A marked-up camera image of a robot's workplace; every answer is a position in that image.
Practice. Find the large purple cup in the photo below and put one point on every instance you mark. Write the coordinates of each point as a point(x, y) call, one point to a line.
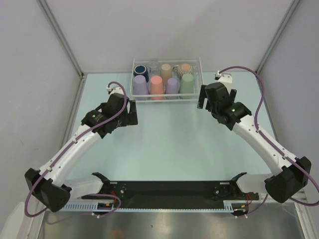
point(140, 86)

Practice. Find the green cup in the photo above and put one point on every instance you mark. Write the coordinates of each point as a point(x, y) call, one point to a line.
point(187, 84)

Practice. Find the small purple cup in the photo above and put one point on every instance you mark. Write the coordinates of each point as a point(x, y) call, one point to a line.
point(172, 86)

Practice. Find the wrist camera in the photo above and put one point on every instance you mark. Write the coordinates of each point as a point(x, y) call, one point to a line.
point(226, 79)
point(110, 89)

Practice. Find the striped mug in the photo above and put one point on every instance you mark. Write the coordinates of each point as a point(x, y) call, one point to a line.
point(182, 69)

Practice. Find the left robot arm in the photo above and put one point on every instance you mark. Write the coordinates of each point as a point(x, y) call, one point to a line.
point(49, 184)

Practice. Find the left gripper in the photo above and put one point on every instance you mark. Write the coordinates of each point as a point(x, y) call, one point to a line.
point(130, 119)

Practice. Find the dark blue mug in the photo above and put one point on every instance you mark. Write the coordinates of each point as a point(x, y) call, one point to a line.
point(141, 70)

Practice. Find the clear glass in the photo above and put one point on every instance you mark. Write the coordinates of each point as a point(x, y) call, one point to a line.
point(154, 67)

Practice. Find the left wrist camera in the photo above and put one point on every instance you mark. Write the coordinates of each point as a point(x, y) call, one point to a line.
point(110, 89)

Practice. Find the white slotted cable duct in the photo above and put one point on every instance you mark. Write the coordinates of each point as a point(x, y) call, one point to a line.
point(89, 206)

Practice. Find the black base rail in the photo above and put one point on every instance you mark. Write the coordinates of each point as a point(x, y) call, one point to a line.
point(176, 195)

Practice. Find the pink cup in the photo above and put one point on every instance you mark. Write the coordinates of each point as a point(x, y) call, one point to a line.
point(156, 86)

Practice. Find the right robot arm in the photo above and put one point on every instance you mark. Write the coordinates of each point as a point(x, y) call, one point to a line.
point(287, 172)

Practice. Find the white wire dish rack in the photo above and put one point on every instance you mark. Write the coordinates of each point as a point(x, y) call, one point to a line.
point(198, 81)

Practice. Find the beige cup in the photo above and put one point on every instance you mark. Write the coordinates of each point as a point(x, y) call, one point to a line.
point(166, 72)

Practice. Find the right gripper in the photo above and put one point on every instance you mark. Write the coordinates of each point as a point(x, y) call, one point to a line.
point(202, 97)

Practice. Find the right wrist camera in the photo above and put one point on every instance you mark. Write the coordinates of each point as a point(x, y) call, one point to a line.
point(226, 79)

